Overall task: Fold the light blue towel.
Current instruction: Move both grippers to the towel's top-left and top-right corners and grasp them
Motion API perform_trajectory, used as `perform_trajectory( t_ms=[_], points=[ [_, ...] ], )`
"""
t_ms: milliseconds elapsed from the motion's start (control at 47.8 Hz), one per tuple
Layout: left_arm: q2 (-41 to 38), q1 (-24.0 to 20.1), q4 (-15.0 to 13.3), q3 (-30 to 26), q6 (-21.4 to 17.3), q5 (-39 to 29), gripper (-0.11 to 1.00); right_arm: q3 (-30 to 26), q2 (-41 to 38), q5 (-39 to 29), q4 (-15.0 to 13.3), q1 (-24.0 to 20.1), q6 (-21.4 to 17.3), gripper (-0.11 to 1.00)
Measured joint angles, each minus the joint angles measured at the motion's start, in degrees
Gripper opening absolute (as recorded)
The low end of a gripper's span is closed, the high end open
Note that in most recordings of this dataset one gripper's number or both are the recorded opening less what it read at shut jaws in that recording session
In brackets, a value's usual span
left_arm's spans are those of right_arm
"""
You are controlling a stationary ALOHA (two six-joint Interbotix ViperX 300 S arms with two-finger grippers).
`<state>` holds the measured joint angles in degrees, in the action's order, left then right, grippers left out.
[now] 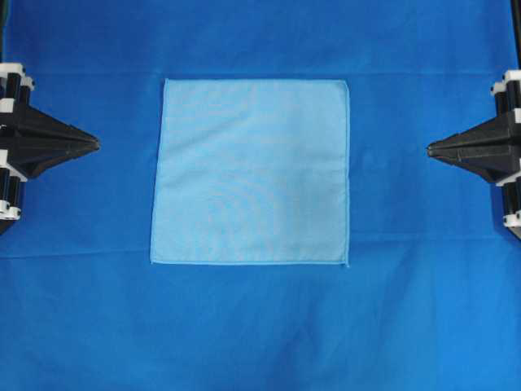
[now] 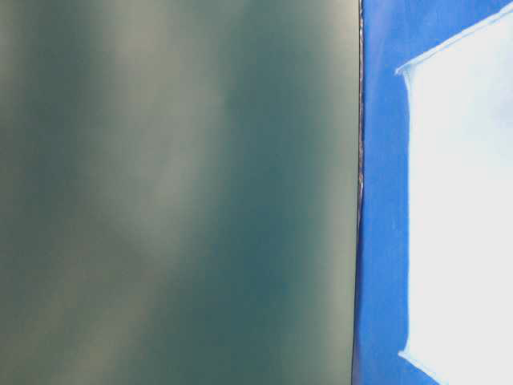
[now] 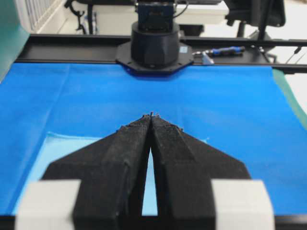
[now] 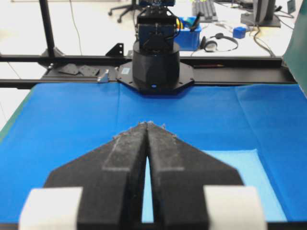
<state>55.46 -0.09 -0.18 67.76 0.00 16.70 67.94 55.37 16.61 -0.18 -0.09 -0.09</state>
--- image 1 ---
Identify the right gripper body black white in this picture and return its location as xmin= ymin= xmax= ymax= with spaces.
xmin=491 ymin=70 xmax=520 ymax=226

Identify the light blue towel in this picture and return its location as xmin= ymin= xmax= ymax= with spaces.
xmin=150 ymin=79 xmax=350 ymax=266

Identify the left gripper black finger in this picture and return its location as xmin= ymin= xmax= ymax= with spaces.
xmin=15 ymin=142 xmax=100 ymax=179
xmin=15 ymin=106 xmax=99 ymax=145

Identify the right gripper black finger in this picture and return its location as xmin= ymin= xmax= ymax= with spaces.
xmin=427 ymin=112 xmax=515 ymax=155
xmin=427 ymin=152 xmax=515 ymax=183

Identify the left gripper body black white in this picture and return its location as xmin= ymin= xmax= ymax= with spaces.
xmin=1 ymin=62 xmax=35 ymax=220

